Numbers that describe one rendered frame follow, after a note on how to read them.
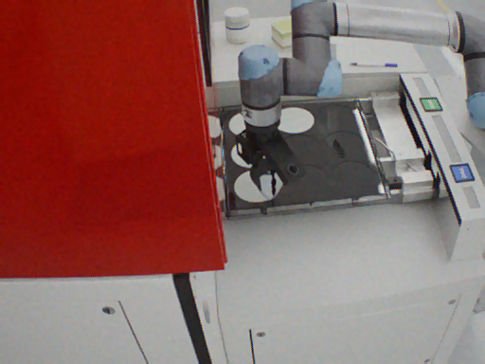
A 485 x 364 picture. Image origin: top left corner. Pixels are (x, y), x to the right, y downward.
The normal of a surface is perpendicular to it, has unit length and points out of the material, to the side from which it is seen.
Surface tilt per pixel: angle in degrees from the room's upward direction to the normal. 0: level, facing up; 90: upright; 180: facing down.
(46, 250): 90
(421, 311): 90
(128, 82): 90
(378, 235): 0
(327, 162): 0
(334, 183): 0
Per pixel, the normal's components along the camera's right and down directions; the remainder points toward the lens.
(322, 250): -0.07, -0.72
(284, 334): 0.07, 0.69
